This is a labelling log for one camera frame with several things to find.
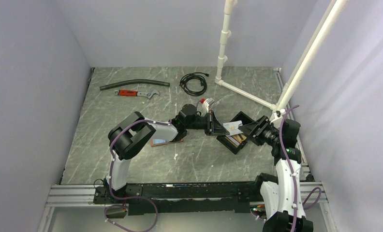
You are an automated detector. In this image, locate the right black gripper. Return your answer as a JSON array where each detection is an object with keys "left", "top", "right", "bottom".
[{"left": 238, "top": 115, "right": 282, "bottom": 146}]

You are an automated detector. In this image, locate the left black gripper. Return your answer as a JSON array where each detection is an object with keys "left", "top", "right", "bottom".
[{"left": 186, "top": 111, "right": 230, "bottom": 137}]

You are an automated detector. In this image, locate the silver VIP credit card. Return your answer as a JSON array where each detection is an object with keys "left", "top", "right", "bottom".
[{"left": 223, "top": 120, "right": 243, "bottom": 136}]

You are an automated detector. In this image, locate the black card box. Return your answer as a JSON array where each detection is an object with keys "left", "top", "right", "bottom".
[{"left": 216, "top": 111, "right": 254, "bottom": 155}]

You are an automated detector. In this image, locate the brown leather card holder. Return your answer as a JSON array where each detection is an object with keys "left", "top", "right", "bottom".
[{"left": 150, "top": 139, "right": 184, "bottom": 147}]

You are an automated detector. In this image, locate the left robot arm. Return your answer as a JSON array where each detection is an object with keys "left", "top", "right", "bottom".
[{"left": 105, "top": 104, "right": 229, "bottom": 203}]

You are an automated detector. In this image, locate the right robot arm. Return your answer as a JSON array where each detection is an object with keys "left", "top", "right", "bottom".
[{"left": 239, "top": 116, "right": 314, "bottom": 232}]

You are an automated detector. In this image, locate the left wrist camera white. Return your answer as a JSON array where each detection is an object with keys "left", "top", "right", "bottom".
[{"left": 200, "top": 98, "right": 215, "bottom": 114}]

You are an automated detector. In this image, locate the white pvc pipe frame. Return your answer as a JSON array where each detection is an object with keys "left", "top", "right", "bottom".
[{"left": 215, "top": 0, "right": 347, "bottom": 112}]

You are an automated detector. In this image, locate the coiled black cable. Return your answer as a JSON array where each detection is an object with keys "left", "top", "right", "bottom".
[{"left": 179, "top": 72, "right": 209, "bottom": 97}]

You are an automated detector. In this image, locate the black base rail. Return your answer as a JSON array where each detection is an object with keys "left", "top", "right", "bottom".
[{"left": 93, "top": 179, "right": 264, "bottom": 216}]

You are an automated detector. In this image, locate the black rubber hose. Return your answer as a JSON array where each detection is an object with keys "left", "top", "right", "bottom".
[{"left": 99, "top": 78, "right": 170, "bottom": 91}]

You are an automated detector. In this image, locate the red handled adjustable wrench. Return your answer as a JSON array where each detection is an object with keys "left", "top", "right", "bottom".
[{"left": 114, "top": 89, "right": 160, "bottom": 99}]

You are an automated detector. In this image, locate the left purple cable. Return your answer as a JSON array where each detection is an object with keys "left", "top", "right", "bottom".
[{"left": 103, "top": 119, "right": 171, "bottom": 232}]

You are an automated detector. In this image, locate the aluminium extrusion frame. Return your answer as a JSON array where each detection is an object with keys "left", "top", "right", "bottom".
[{"left": 38, "top": 182, "right": 338, "bottom": 232}]

